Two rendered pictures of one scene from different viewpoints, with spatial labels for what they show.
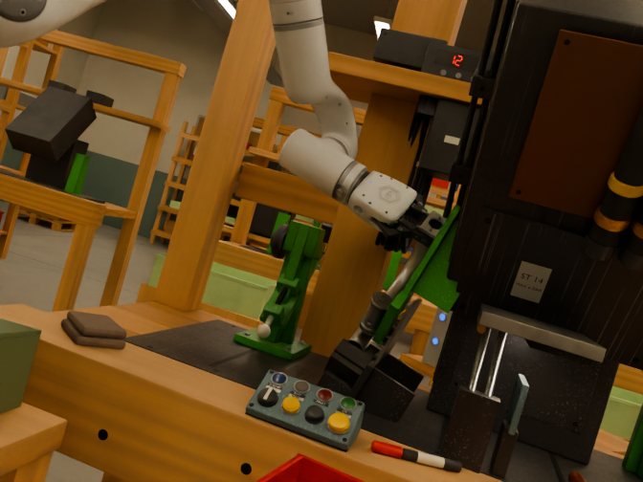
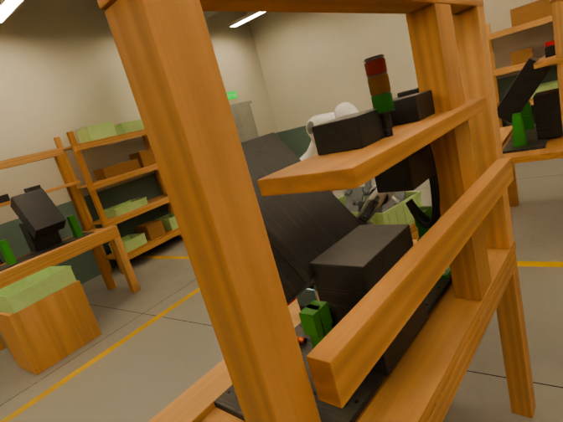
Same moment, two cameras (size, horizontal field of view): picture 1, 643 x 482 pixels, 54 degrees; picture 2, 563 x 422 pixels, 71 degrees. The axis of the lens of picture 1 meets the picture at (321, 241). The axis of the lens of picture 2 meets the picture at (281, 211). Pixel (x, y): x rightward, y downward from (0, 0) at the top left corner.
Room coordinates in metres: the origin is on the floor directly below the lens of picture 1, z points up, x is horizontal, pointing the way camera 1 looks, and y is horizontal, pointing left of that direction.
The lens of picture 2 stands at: (1.63, -1.50, 1.66)
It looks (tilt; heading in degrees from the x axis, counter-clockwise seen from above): 13 degrees down; 120
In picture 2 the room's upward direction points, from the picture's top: 15 degrees counter-clockwise
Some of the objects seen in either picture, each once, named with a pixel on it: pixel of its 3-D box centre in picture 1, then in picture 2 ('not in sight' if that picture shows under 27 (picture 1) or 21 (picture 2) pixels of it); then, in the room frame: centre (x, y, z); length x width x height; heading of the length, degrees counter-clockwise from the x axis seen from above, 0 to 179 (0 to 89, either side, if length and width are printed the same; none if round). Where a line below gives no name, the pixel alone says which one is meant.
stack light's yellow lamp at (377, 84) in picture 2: not in sight; (379, 84); (1.40, -0.49, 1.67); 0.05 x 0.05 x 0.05
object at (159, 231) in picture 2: not in sight; (167, 177); (-3.48, 3.65, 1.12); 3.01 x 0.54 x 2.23; 81
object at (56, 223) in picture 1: (56, 210); not in sight; (9.66, 3.99, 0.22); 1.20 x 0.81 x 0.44; 174
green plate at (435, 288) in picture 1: (445, 266); not in sight; (1.09, -0.22, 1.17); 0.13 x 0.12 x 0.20; 76
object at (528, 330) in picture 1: (527, 326); not in sight; (1.02, -0.36, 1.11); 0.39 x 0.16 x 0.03; 166
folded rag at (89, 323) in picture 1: (94, 329); not in sight; (1.02, 0.31, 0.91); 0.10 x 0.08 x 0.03; 37
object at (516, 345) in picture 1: (526, 341); (372, 292); (1.24, -0.44, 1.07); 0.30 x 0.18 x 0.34; 76
